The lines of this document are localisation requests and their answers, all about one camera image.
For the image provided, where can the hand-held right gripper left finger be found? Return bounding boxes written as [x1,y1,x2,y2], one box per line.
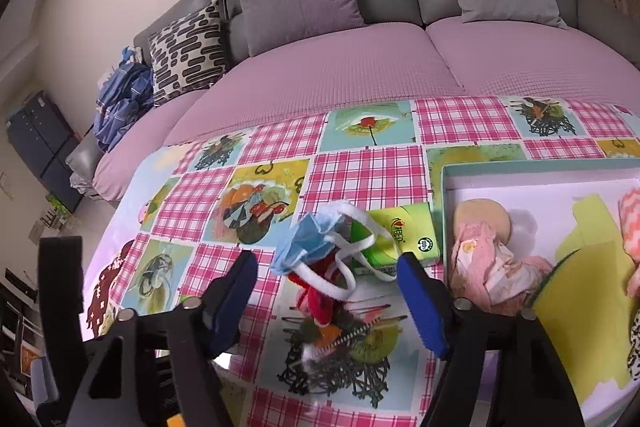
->
[65,249,260,427]

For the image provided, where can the pink patterned cloth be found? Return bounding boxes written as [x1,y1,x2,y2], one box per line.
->
[447,222,553,313]

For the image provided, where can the black cabinet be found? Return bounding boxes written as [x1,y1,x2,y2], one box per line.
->
[6,91,83,214]

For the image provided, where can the black spotted white cloth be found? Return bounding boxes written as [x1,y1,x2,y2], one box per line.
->
[625,312,640,380]

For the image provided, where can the yellow-green cloth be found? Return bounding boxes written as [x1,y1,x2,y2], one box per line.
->
[530,252,640,393]
[555,193,626,268]

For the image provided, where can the black patterned cream cushion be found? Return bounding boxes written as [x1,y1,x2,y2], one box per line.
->
[148,0,228,106]

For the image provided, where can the pink sofa cover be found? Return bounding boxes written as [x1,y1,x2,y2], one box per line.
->
[92,16,640,208]

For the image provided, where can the pink knit cloth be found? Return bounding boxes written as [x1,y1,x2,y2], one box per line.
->
[617,188,640,268]

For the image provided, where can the white chenille stem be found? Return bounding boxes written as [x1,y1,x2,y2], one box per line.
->
[300,322,373,370]

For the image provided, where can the round beige puff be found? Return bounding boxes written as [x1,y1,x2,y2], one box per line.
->
[452,198,513,248]

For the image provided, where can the blue face mask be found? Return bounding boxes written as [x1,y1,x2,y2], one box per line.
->
[270,201,396,283]

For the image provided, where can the pink checked printed tablecloth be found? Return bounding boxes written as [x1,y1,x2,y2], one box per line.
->
[82,94,640,427]

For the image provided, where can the teal box with white inside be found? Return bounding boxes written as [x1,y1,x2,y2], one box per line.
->
[439,158,640,427]

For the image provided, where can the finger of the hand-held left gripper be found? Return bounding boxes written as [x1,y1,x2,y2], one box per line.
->
[37,236,86,358]

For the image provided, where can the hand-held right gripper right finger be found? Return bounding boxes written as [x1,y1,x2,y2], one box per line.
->
[397,252,586,427]

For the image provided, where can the blue checked clothes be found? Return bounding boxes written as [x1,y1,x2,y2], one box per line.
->
[92,47,155,154]

